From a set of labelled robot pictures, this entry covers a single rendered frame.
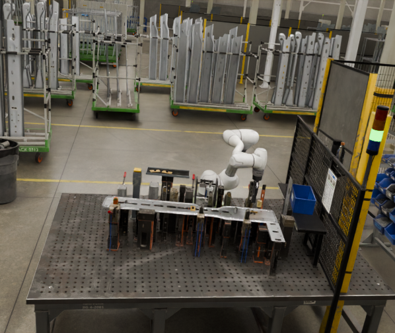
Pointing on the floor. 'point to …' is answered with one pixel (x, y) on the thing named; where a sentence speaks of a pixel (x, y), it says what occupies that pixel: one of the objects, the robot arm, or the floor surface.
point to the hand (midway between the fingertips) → (253, 198)
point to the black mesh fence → (324, 208)
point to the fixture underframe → (159, 312)
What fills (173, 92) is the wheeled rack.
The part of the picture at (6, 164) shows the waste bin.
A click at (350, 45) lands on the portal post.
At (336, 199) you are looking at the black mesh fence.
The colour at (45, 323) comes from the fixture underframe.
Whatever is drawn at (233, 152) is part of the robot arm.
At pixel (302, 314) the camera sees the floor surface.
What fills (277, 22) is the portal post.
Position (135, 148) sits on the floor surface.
